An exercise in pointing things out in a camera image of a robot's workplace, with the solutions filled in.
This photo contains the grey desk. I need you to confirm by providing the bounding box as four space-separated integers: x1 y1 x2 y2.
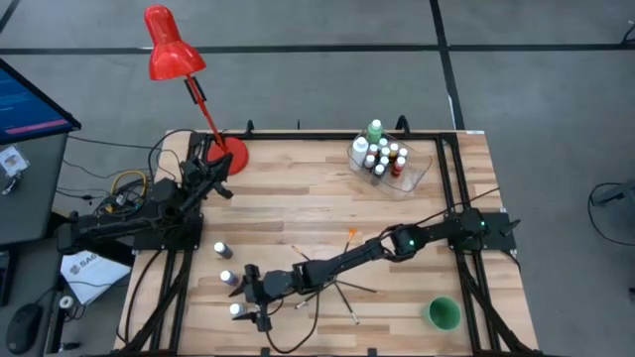
0 131 70 249

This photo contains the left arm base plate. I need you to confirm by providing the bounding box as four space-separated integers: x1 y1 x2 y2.
132 212 204 252

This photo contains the black floor cable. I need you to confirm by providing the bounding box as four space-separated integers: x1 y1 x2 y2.
588 181 635 248

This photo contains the large green bottle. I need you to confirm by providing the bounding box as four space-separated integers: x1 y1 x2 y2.
366 118 386 146

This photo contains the computer monitor blue screen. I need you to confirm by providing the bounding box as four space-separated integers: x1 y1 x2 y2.
0 58 82 146

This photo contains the white printed booklet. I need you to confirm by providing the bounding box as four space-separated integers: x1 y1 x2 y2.
59 250 133 306

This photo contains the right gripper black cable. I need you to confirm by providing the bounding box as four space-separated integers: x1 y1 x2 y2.
264 290 322 355

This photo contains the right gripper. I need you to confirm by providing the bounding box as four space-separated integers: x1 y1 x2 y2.
227 264 305 333

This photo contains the large white bottle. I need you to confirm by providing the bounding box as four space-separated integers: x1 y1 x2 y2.
349 135 370 173

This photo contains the yellow cable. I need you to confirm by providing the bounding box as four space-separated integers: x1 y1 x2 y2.
109 170 149 199

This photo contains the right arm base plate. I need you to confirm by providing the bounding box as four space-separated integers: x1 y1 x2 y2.
444 210 520 253

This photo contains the tangle of black cables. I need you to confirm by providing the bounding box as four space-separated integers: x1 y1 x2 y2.
54 129 194 219

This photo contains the black computer mouse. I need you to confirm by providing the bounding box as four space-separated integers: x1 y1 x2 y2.
4 301 45 356

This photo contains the red desk lamp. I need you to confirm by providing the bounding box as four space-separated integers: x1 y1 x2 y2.
143 3 250 176

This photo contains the green plastic cup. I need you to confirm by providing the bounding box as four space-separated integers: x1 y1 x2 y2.
422 296 463 332

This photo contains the badge card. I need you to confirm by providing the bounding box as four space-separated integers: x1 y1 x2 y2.
0 146 31 179

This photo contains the grey chair leg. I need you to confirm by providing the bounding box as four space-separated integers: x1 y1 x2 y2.
592 178 635 209

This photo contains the clear plastic bin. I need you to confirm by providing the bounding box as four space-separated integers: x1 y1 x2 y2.
346 129 434 200

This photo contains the right arm supply cable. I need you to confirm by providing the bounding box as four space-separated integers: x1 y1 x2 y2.
415 185 502 227

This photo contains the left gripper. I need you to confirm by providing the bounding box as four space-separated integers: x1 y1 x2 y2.
178 154 235 200

